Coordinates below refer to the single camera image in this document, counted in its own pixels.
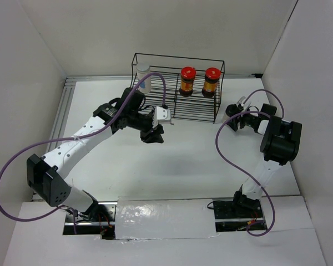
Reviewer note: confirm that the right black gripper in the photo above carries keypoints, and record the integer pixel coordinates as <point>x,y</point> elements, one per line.
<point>233,123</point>

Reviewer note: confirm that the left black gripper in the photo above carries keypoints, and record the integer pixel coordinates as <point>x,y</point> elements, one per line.
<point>148,137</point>

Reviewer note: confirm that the black cap spice bottle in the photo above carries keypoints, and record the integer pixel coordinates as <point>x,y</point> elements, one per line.
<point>231,110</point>

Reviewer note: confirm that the red lid sauce jar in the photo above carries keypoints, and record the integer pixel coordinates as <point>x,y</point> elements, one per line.
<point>187,75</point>
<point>212,76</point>

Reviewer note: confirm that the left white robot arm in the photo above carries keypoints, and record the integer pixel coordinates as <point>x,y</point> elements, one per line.
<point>46,174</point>

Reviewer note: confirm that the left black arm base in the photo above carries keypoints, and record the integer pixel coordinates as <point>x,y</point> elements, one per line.
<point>100,223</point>

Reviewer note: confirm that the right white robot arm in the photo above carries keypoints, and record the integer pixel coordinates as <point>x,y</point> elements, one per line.
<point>280,145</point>

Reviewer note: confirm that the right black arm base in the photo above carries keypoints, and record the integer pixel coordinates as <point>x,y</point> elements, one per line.
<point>237,214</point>

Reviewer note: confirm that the reflective foil sheet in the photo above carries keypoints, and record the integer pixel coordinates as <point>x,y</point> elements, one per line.
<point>164,219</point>

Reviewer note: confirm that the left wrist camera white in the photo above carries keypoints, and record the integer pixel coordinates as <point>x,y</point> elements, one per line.
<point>161,116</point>

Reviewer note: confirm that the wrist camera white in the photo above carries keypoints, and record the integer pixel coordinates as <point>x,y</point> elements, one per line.
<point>241,102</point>
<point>161,116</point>

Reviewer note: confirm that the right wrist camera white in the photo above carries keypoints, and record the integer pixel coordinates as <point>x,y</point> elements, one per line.
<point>241,102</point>

